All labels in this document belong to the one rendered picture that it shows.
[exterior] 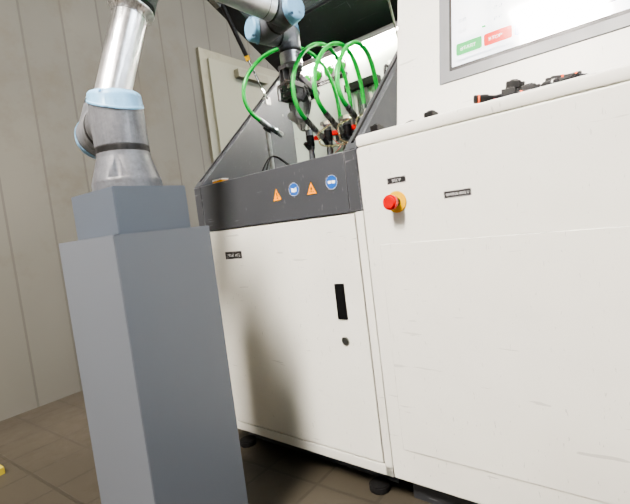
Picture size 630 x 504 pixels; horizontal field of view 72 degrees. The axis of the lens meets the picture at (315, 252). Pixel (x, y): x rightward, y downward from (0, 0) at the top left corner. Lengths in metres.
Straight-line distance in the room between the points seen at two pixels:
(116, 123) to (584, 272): 1.00
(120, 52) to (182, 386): 0.83
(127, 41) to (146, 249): 0.58
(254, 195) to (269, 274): 0.25
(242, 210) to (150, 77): 2.03
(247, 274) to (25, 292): 1.52
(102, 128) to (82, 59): 2.05
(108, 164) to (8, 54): 1.93
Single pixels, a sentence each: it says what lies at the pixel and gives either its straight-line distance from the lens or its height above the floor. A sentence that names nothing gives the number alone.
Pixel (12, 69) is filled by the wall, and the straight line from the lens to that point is 2.92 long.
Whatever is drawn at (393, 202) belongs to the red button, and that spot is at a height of 0.80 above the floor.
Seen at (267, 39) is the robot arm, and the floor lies 1.37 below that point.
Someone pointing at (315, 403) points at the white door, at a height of 0.23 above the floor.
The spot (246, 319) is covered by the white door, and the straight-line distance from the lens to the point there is 1.50.
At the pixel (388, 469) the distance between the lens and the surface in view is 1.33.
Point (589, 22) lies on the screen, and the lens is 1.26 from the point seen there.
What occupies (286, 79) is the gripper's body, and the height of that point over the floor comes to 1.25.
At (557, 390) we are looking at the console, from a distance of 1.05.
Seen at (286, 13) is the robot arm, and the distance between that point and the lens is 1.43.
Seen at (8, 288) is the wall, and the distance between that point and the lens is 2.69.
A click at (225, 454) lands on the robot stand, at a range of 1.16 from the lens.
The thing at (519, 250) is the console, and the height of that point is 0.67.
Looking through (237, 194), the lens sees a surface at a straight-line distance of 1.44.
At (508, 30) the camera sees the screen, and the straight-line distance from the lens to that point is 1.32.
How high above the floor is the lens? 0.78
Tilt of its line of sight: 4 degrees down
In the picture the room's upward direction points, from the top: 7 degrees counter-clockwise
